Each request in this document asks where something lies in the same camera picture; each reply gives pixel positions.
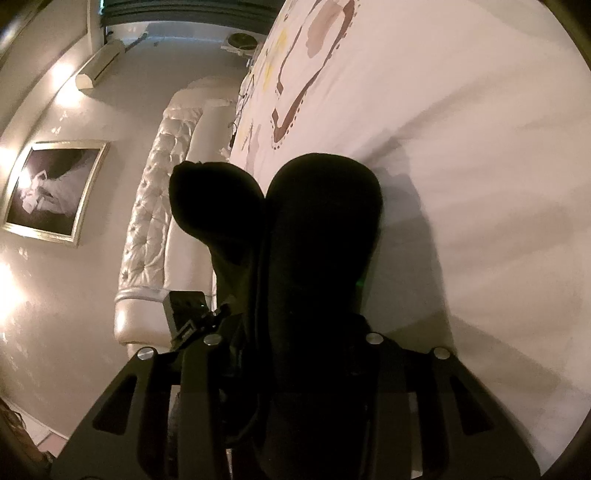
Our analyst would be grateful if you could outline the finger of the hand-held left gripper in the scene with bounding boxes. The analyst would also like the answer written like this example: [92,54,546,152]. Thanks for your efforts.
[205,302,232,334]

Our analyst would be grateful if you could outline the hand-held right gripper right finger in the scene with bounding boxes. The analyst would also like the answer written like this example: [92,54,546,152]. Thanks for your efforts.
[355,332,541,480]

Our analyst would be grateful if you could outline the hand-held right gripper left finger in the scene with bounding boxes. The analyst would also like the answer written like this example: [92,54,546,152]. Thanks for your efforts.
[48,333,245,480]

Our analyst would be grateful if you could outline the black pants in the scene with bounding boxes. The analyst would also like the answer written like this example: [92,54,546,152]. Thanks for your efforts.
[168,152,416,480]

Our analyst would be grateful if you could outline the white tufted headboard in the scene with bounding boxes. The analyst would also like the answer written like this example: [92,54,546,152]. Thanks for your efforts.
[113,76,252,347]

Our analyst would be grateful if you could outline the white printed bed sheet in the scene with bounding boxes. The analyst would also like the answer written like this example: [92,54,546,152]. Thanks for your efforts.
[228,0,591,467]

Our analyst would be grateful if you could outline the white air conditioner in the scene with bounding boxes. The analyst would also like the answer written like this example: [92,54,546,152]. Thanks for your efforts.
[75,39,125,89]

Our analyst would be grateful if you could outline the dark blue curtain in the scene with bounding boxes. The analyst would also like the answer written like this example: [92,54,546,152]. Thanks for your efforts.
[102,0,282,28]

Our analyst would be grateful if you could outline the thin black cable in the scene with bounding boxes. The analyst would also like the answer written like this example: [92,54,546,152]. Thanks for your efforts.
[228,69,257,148]

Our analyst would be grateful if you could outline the framed wall picture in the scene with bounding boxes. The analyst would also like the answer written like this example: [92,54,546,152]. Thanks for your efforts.
[2,140,110,247]

